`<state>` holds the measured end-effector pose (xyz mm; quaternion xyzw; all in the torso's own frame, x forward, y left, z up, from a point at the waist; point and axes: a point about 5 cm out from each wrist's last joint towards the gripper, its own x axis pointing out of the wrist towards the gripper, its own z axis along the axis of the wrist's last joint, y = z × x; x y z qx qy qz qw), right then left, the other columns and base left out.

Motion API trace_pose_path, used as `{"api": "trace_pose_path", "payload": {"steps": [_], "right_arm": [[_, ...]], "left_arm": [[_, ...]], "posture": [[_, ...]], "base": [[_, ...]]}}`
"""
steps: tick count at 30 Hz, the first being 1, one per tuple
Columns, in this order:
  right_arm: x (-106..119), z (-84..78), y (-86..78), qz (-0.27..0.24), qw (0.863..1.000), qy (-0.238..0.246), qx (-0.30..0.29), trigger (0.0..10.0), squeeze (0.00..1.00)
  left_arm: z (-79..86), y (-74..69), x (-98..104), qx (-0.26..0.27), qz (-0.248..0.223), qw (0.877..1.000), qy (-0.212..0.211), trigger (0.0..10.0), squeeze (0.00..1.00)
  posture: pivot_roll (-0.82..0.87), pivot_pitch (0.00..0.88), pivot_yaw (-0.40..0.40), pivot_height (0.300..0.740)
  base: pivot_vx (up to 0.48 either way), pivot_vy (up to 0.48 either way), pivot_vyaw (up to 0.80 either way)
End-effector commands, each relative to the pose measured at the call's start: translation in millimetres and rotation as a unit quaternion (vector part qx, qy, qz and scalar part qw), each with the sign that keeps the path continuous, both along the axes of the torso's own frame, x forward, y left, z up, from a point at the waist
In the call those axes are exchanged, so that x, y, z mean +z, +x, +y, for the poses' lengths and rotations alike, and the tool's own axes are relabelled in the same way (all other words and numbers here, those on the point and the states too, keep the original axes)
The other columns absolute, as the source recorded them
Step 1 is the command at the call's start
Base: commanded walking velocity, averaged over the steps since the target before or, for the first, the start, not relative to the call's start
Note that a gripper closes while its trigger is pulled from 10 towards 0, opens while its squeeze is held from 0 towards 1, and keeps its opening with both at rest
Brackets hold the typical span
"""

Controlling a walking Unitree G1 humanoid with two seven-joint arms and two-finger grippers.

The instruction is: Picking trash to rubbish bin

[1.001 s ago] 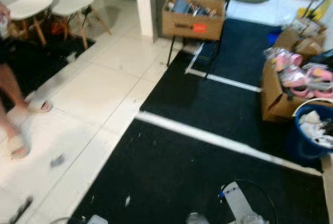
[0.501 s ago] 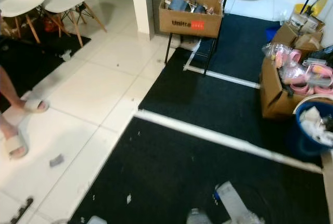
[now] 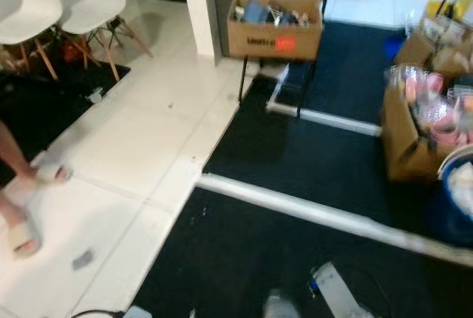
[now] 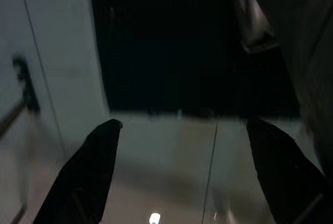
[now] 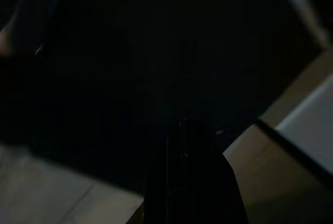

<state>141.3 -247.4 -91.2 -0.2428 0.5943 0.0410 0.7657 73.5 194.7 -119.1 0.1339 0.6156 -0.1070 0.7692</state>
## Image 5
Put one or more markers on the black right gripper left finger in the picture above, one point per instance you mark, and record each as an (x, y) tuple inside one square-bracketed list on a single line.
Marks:
[(171, 182)]

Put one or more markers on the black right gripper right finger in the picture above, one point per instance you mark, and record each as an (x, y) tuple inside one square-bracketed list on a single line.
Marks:
[(208, 182)]

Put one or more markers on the white flat panel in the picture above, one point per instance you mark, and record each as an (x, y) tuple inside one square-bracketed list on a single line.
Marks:
[(312, 125)]

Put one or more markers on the white slanted bar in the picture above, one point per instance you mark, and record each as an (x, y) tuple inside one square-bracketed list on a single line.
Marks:
[(303, 2)]

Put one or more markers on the dark rug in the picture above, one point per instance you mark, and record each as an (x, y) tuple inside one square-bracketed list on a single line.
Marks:
[(104, 83)]

